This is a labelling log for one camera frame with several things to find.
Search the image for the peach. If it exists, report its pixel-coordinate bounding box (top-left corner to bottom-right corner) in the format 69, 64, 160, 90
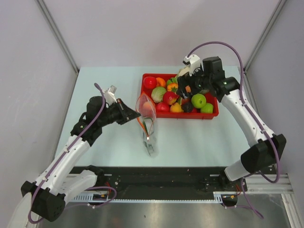
141, 101, 154, 116

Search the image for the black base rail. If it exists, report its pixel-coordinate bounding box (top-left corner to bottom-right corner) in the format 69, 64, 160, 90
68, 166, 247, 201

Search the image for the orange bell pepper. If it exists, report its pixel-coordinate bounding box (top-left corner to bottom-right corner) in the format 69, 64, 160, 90
167, 83, 178, 93

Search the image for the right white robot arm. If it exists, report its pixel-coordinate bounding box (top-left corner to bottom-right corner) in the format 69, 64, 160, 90
177, 55, 286, 190

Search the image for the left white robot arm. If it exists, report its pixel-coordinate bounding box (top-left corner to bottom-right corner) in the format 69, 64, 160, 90
21, 96, 140, 222

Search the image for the white cauliflower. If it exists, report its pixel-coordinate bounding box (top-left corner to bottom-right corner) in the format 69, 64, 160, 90
175, 66, 190, 79

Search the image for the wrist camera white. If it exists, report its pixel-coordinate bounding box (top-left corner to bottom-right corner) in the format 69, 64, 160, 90
103, 85, 117, 105
183, 55, 202, 76

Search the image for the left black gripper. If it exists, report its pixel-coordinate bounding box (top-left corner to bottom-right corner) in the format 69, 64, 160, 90
98, 98, 141, 127

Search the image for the clear zip top bag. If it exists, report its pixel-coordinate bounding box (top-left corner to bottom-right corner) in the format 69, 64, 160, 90
135, 92, 158, 157

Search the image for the red apple top left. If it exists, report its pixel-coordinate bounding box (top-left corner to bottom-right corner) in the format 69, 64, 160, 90
143, 76, 157, 89

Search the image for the green onion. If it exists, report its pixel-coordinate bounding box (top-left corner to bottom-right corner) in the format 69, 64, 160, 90
139, 116, 157, 155

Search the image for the red plastic tray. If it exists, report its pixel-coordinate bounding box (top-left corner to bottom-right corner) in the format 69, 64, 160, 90
141, 73, 219, 120

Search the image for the green melon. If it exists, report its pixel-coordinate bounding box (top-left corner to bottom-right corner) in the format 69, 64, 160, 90
199, 89, 209, 95

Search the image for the green apple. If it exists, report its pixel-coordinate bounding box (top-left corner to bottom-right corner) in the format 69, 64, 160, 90
191, 94, 207, 109
200, 103, 214, 114

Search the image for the orange fruit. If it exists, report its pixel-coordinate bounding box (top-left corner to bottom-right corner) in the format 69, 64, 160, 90
156, 77, 167, 88

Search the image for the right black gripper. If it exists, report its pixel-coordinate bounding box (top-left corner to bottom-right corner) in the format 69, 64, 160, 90
176, 64, 212, 100

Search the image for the dark purple fruit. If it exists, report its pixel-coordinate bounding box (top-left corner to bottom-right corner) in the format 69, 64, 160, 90
181, 102, 194, 113

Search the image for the carrot piece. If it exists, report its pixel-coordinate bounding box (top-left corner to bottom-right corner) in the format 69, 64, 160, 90
186, 86, 191, 93

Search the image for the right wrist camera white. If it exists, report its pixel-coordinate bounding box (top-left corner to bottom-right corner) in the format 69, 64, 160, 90
183, 55, 202, 76

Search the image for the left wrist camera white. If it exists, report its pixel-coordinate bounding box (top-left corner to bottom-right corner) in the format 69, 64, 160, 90
103, 85, 117, 105

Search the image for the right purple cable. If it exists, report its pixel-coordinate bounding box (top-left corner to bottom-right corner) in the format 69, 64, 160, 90
186, 41, 282, 219

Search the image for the red apple bottom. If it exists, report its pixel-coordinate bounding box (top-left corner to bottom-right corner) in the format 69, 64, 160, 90
156, 102, 170, 113

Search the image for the red apple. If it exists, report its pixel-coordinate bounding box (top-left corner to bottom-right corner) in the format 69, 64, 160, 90
156, 102, 170, 113
143, 76, 157, 89

